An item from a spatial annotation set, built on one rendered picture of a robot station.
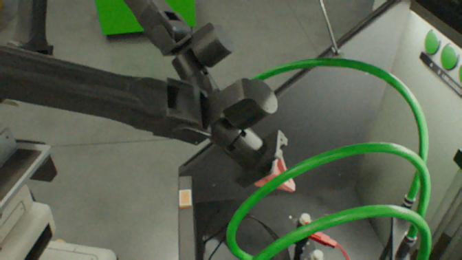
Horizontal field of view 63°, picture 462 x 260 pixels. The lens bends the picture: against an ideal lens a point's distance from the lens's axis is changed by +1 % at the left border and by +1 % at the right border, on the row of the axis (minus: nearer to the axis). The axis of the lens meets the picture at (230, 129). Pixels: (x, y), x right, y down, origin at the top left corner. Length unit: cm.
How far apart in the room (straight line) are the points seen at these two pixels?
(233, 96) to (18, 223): 91
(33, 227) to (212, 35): 83
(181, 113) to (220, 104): 6
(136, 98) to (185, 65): 26
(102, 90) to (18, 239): 83
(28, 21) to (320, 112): 75
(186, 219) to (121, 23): 323
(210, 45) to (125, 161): 192
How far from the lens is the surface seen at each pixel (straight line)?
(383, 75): 63
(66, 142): 284
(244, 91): 51
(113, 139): 275
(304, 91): 93
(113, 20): 401
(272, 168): 60
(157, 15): 76
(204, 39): 72
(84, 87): 49
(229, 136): 57
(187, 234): 94
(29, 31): 104
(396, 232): 82
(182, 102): 52
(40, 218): 129
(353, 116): 103
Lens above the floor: 171
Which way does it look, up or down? 39 degrees down
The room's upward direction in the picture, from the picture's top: straight up
